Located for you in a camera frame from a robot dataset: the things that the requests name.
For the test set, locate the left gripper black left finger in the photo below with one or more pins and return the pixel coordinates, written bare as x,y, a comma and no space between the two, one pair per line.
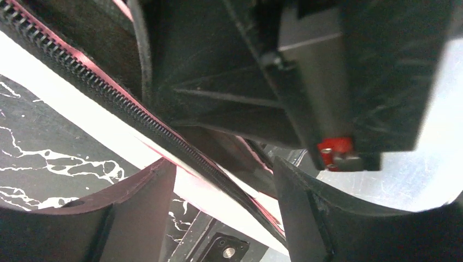
124,222

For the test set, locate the pink racket bag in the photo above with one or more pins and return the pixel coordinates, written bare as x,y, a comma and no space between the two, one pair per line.
58,39

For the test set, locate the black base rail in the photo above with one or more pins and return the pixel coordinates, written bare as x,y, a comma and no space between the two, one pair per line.
208,239

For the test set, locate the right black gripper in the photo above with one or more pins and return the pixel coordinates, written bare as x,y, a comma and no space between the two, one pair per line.
346,80

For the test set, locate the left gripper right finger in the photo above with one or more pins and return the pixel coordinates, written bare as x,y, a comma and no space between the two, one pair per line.
323,223

